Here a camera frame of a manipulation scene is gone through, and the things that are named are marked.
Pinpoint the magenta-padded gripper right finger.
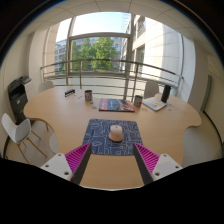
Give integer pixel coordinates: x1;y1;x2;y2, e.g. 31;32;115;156
132;142;183;186

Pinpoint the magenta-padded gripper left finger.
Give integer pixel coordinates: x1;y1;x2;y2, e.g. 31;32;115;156
40;142;93;186

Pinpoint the beige computer mouse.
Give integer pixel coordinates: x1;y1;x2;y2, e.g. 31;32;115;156
108;124;125;143

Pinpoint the blue patterned mouse pad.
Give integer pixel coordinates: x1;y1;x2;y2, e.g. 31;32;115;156
81;118;144;157

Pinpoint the white chair with wooden legs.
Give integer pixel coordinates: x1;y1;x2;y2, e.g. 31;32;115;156
1;112;48;164

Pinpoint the light blue illustrated book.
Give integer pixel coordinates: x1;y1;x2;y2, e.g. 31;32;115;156
141;96;168;112

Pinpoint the black cylindrical bottle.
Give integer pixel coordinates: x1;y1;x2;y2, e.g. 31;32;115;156
160;84;172;104

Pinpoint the small blue box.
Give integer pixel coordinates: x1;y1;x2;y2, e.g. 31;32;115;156
64;88;77;98

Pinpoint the red and blue magazine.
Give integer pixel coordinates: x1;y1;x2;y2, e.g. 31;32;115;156
98;97;136;113

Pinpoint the black printer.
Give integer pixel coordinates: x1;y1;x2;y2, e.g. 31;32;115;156
7;75;33;125

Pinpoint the metal balcony railing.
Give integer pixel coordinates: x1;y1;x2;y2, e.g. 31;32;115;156
40;58;184;101

